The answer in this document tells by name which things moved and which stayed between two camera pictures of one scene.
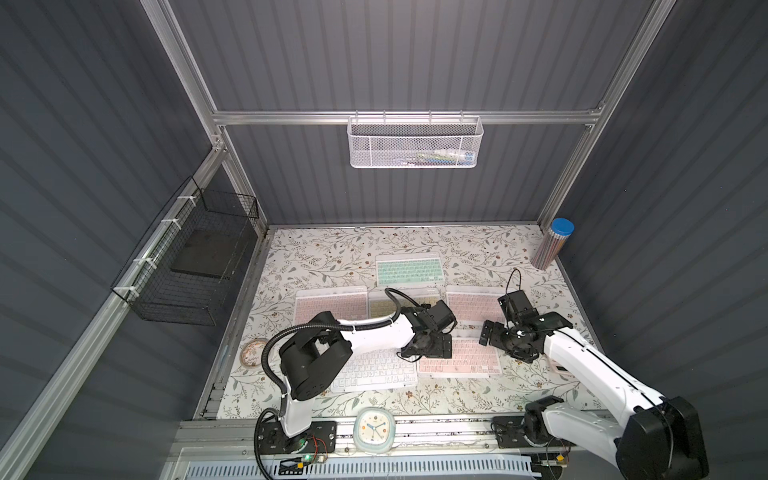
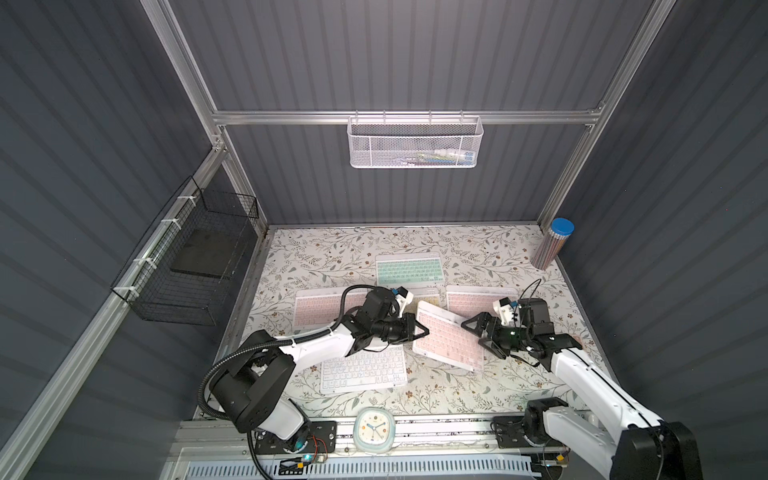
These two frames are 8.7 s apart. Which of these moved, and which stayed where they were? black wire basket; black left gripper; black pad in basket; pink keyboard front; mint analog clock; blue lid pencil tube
Moved: pink keyboard front; black left gripper
Stayed: mint analog clock; blue lid pencil tube; black wire basket; black pad in basket
